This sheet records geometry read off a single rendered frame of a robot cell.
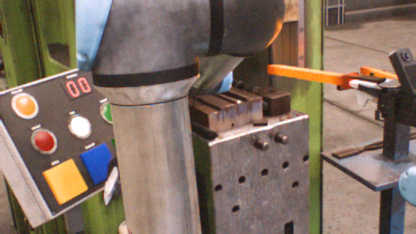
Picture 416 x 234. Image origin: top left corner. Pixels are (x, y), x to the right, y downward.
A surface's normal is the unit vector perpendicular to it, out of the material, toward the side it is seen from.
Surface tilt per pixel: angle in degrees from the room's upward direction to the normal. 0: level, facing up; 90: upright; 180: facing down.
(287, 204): 90
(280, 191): 90
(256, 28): 115
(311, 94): 90
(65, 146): 60
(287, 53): 90
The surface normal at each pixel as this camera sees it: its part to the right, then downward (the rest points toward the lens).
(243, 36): 0.44, 0.75
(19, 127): 0.69, -0.36
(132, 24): 0.18, 0.24
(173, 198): 0.44, 0.16
